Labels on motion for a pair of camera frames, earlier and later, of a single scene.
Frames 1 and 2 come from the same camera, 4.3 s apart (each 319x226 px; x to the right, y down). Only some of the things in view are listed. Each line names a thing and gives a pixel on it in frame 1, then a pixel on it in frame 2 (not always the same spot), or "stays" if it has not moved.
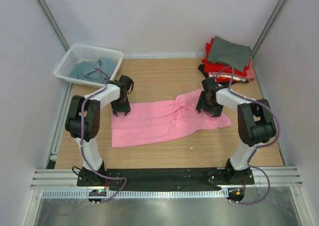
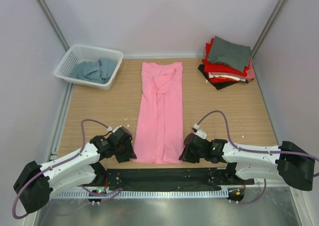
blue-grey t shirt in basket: x=99 y=70 stays
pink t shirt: x=147 y=122 to x=160 y=138
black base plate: x=162 y=179 stays
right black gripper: x=216 y=111 to x=186 y=156
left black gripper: x=126 y=109 to x=129 y=153
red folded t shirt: x=211 y=67 stays
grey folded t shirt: x=221 y=51 stays
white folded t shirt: x=233 y=78 stays
